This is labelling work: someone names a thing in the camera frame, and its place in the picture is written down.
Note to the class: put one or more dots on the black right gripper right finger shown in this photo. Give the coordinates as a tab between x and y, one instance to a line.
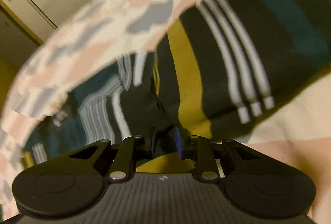
252	181

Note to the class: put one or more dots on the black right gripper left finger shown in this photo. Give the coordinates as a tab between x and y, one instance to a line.
75	181

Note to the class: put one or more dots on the dark striped sweater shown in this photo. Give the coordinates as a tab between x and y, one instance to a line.
220	68

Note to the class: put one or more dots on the pink grey checkered bedspread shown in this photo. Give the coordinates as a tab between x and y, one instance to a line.
163	189

